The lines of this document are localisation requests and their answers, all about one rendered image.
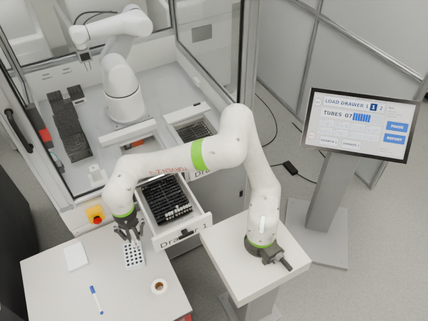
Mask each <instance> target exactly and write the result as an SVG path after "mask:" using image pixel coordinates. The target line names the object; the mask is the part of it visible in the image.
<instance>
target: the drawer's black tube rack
mask: <svg viewBox="0 0 428 321"><path fill-rule="evenodd" d="M172 176H174V175H172ZM172 176H169V177H167V178H164V179H162V180H159V181H157V182H154V183H151V184H149V185H147V186H145V187H146V189H145V187H142V188H141V189H144V190H142V193H143V195H144V197H145V199H146V201H147V204H148V206H149V208H150V210H151V212H152V214H153V216H154V218H155V221H156V218H159V217H161V216H163V215H165V214H166V213H167V214H168V212H171V211H173V212H174V210H177V209H176V205H178V208H180V207H183V206H185V205H186V204H189V200H188V199H187V197H186V195H185V194H184V192H183V190H182V188H181V187H180V185H179V184H178V182H177V180H176V178H175V177H173V178H172ZM167 179H168V180H167ZM164 180H166V181H164ZM162 181H163V182H162ZM159 182H160V183H159ZM156 183H157V184H156ZM153 184H155V185H153ZM151 185H152V186H151ZM191 211H192V209H191V210H188V211H187V210H186V212H185V213H184V212H183V213H182V214H181V212H180V215H179V214H178V216H176V215H174V218H172V217H171V219H169V218H168V219H169V220H166V219H164V220H162V221H160V222H157V221H156V222H157V225H158V226H160V225H162V224H165V223H167V222H169V221H172V220H174V219H176V218H178V217H180V216H183V215H185V214H187V213H190V212H191Z"/></svg>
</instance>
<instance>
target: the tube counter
mask: <svg viewBox="0 0 428 321"><path fill-rule="evenodd" d="M383 119H384V116H380V115H371V114H366V113H357V112H352V111H345V116H344V120H351V121H356V122H365V123H370V124H378V125H383Z"/></svg>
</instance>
